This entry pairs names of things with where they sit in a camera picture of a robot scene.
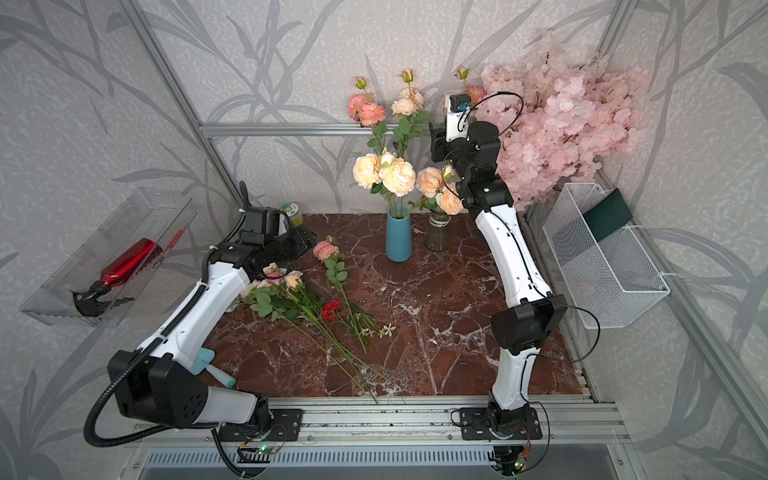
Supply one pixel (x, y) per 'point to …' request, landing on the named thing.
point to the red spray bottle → (89, 301)
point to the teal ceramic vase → (398, 245)
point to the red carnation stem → (330, 311)
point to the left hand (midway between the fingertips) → (313, 240)
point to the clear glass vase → (436, 236)
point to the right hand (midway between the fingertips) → (438, 119)
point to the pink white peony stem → (271, 296)
